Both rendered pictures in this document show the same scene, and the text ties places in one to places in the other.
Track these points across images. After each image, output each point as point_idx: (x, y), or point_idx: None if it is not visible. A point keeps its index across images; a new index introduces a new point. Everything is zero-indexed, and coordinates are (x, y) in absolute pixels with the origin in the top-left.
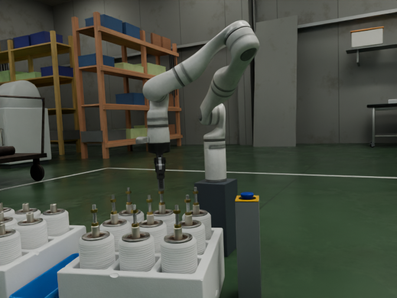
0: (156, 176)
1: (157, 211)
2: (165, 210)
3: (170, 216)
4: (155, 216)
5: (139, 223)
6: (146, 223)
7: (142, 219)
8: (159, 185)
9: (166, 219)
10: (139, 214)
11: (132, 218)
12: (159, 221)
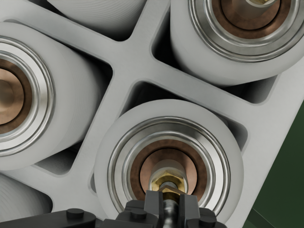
0: (67, 211)
1: (193, 153)
2: (199, 200)
3: (109, 210)
4: (126, 131)
5: (7, 43)
6: (15, 76)
7: (207, 71)
8: (125, 206)
9: (94, 182)
10: (200, 54)
11: (172, 16)
12: (2, 140)
